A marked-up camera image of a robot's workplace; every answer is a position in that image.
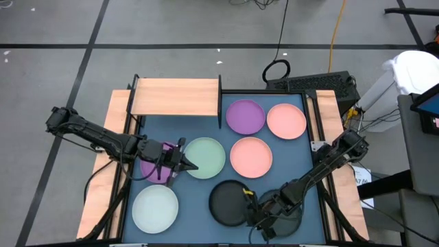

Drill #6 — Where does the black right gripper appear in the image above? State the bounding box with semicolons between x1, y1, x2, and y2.
244;192;289;242

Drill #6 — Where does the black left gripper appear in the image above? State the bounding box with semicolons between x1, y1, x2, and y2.
146;137;199;188

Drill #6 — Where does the mint green round plate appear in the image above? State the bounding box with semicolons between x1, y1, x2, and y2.
183;137;226;180

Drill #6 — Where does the black round plate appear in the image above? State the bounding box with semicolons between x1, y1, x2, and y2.
208;179;251;228

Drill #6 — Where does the purple round plate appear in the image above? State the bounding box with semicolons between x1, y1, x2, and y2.
139;141;178;185
225;99;267;136

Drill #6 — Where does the pale white round plate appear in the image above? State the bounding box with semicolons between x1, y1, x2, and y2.
131;184;180;235

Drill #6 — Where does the salmon pink round plate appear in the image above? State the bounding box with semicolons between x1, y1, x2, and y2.
229;137;274;179
266;103;307;141

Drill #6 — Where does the light wooden side panel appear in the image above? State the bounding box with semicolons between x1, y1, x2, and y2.
75;89;138;240
307;89;370;241

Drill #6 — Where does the white printed paper sheet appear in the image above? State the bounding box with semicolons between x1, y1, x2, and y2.
351;164;375;209

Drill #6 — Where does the black metal floor beam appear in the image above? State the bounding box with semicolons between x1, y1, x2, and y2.
357;169;414;200

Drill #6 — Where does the black computer case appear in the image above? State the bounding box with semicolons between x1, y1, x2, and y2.
265;71;361;117

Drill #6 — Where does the grey equipment cart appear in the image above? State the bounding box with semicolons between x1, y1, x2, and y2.
397;93;439;197

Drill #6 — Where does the black touchscreen monitor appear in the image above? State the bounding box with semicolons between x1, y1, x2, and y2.
410;83;439;136

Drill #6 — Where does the white trash bin with liner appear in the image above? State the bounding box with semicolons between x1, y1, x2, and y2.
356;50;439;134

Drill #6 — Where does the black metal bar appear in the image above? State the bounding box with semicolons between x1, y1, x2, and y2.
383;7;439;17

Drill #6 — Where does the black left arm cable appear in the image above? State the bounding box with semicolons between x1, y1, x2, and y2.
118;147;164;182

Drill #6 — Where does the wooden shelf with black frame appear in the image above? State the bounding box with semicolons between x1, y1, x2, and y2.
126;73;224;130

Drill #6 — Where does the black table-side power cable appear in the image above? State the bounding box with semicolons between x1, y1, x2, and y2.
83;159;116;206

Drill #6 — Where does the black hanging cable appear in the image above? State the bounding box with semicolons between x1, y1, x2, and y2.
261;0;292;84

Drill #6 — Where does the yellow hanging cable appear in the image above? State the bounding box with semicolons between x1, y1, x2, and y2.
328;0;347;73

